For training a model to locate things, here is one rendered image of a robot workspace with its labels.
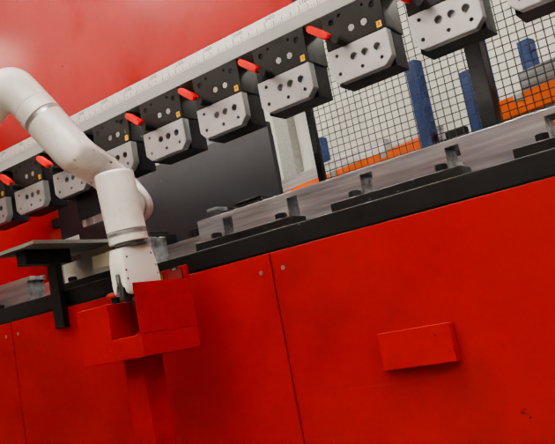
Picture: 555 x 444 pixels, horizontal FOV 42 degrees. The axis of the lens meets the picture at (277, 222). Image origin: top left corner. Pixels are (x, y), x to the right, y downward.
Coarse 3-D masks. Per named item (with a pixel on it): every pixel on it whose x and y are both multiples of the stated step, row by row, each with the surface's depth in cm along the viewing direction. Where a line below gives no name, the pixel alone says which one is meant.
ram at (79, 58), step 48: (0, 0) 234; (48, 0) 219; (96, 0) 206; (144, 0) 194; (192, 0) 184; (240, 0) 175; (288, 0) 166; (336, 0) 159; (0, 48) 234; (48, 48) 219; (96, 48) 206; (144, 48) 194; (192, 48) 184; (240, 48) 174; (96, 96) 206; (144, 96) 194; (0, 144) 233
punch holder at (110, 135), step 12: (108, 120) 202; (120, 120) 199; (96, 132) 205; (108, 132) 202; (120, 132) 199; (132, 132) 198; (96, 144) 205; (108, 144) 202; (120, 144) 199; (132, 144) 197; (120, 156) 199; (132, 156) 196; (144, 156) 200; (132, 168) 197; (144, 168) 199
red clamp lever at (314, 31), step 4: (308, 28) 158; (312, 28) 157; (316, 28) 157; (308, 32) 158; (312, 32) 157; (316, 32) 157; (320, 32) 156; (324, 32) 156; (316, 36) 157; (320, 36) 156; (324, 36) 155; (328, 36) 155; (336, 36) 153; (324, 40) 157; (328, 40) 156; (332, 40) 154; (336, 40) 153; (340, 40) 154; (344, 40) 155; (336, 44) 154; (340, 44) 154; (344, 44) 155
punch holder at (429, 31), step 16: (432, 0) 145; (448, 0) 143; (464, 0) 141; (480, 0) 140; (416, 16) 147; (432, 16) 145; (448, 16) 143; (464, 16) 141; (480, 16) 139; (416, 32) 147; (432, 32) 145; (448, 32) 143; (464, 32) 141; (480, 32) 142; (496, 32) 145; (432, 48) 146; (448, 48) 148
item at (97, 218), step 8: (88, 192) 212; (96, 192) 210; (80, 200) 214; (88, 200) 212; (96, 200) 210; (80, 208) 214; (88, 208) 212; (96, 208) 210; (80, 216) 214; (88, 216) 212; (96, 216) 211; (88, 224) 213
